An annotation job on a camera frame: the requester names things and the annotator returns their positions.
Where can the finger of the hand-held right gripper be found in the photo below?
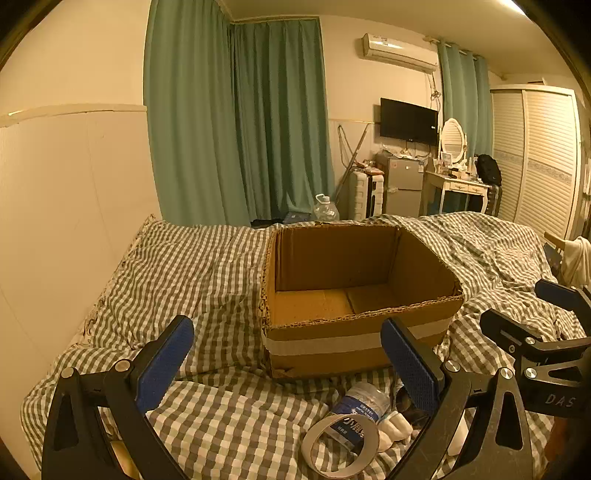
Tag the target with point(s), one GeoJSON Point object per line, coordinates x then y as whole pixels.
{"type": "Point", "coordinates": [561, 293]}
{"type": "Point", "coordinates": [508, 328]}

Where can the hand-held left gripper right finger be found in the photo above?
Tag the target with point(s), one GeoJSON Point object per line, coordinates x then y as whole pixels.
{"type": "Point", "coordinates": [411, 367]}

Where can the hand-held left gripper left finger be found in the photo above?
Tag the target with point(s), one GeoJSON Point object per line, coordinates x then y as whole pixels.
{"type": "Point", "coordinates": [164, 362]}

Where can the clear plastic water bottle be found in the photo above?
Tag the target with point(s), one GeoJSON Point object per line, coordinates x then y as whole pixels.
{"type": "Point", "coordinates": [361, 402]}

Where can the cardboard box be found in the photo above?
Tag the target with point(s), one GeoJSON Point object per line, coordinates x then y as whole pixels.
{"type": "Point", "coordinates": [323, 344]}

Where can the grey tape roll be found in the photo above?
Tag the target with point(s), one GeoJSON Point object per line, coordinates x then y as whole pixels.
{"type": "Point", "coordinates": [308, 444]}

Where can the white hanging cloth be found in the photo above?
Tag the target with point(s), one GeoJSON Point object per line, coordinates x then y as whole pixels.
{"type": "Point", "coordinates": [575, 261]}

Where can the white socks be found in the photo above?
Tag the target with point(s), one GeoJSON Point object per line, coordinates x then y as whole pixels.
{"type": "Point", "coordinates": [393, 427]}

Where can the checked bed blanket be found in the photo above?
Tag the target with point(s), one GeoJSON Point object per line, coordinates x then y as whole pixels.
{"type": "Point", "coordinates": [207, 286]}

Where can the white louvred wardrobe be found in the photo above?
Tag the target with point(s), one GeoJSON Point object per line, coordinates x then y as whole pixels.
{"type": "Point", "coordinates": [540, 157]}

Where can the black backpack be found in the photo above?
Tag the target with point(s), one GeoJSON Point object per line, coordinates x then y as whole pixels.
{"type": "Point", "coordinates": [488, 168]}

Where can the white dressing table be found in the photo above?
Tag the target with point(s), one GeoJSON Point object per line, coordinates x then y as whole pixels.
{"type": "Point", "coordinates": [457, 184]}

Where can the small grey fridge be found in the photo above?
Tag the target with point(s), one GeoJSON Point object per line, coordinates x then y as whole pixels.
{"type": "Point", "coordinates": [404, 184]}

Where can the large clear water jug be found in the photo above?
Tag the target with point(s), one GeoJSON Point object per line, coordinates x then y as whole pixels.
{"type": "Point", "coordinates": [326, 210]}

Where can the oval white vanity mirror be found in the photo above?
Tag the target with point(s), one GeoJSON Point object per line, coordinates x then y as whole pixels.
{"type": "Point", "coordinates": [452, 138]}

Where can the broom stick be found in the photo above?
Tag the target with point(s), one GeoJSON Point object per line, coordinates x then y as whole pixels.
{"type": "Point", "coordinates": [353, 157]}

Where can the green curtain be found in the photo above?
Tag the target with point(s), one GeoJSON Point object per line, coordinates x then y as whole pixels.
{"type": "Point", "coordinates": [189, 115]}
{"type": "Point", "coordinates": [281, 120]}
{"type": "Point", "coordinates": [464, 92]}

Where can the white air conditioner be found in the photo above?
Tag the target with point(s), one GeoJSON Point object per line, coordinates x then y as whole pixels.
{"type": "Point", "coordinates": [397, 50]}

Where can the black wall television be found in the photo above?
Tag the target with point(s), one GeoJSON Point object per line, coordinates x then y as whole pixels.
{"type": "Point", "coordinates": [408, 120]}

